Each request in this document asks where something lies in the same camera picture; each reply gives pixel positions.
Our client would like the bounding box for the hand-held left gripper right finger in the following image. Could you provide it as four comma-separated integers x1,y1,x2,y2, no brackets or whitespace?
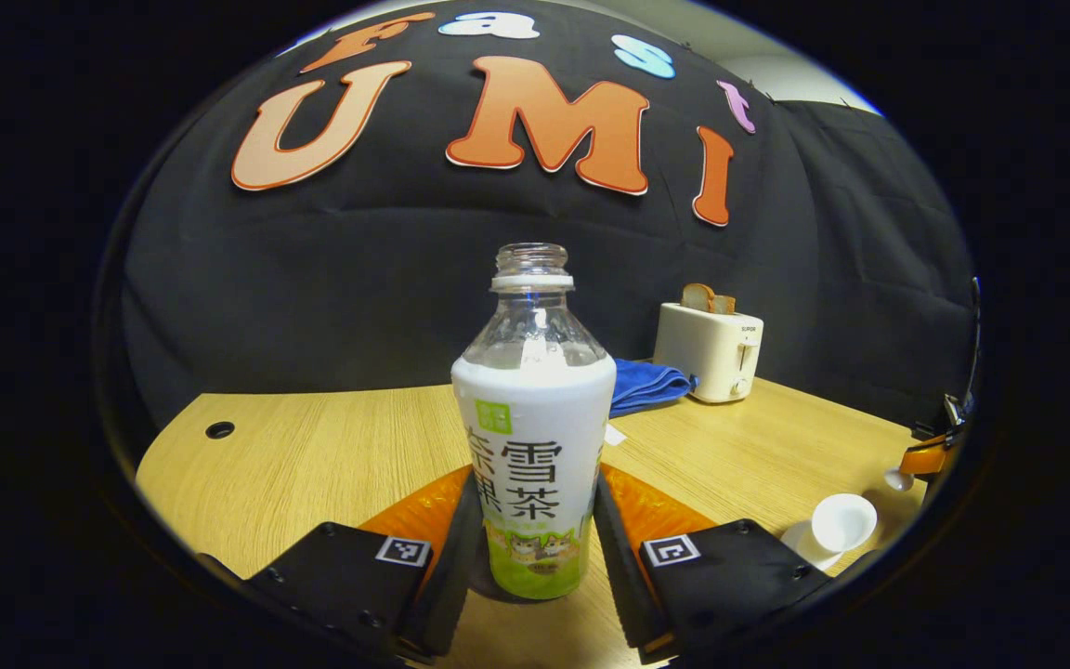
594,462,833,661

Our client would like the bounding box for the white teacup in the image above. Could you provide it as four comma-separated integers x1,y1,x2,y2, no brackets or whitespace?
811,493,879,554

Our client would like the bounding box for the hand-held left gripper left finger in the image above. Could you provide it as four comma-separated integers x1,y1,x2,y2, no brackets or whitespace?
242,465,485,661

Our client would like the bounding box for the white toaster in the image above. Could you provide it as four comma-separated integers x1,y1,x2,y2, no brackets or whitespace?
653,302,764,404

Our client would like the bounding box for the white saucer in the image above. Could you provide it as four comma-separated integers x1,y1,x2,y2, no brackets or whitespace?
780,518,847,571

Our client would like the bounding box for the black backdrop cloth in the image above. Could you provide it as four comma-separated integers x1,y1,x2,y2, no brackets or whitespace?
117,0,977,438

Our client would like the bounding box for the blue towel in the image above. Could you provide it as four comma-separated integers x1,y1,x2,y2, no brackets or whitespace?
605,359,698,447

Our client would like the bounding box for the clear water bottle white label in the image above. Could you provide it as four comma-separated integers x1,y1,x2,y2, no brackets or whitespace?
450,243,618,601

